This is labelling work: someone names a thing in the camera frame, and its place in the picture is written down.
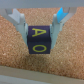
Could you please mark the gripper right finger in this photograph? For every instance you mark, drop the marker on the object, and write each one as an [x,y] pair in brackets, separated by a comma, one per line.
[59,19]

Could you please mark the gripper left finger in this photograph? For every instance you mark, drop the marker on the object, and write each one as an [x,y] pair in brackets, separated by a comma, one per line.
[20,20]

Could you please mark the purple block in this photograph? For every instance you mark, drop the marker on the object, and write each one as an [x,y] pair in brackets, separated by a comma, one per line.
[39,40]

